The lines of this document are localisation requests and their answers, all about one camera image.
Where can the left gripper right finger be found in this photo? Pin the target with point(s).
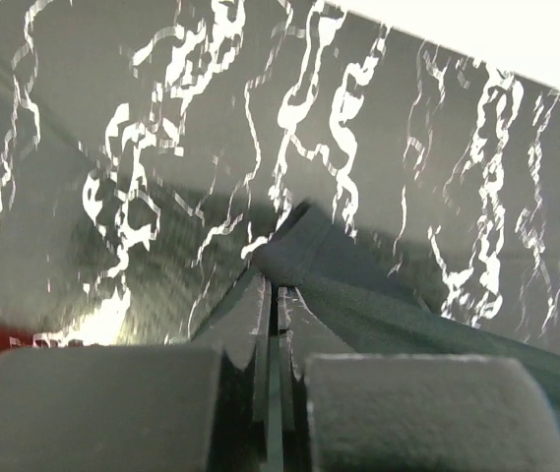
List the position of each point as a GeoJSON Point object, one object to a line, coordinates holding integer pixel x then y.
{"type": "Point", "coordinates": [303, 333]}

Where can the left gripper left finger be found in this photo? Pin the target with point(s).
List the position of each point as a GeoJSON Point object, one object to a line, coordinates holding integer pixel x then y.
{"type": "Point", "coordinates": [227, 337]}

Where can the black t shirt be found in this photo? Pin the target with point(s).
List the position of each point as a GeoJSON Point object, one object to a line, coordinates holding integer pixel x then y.
{"type": "Point", "coordinates": [416, 392]}

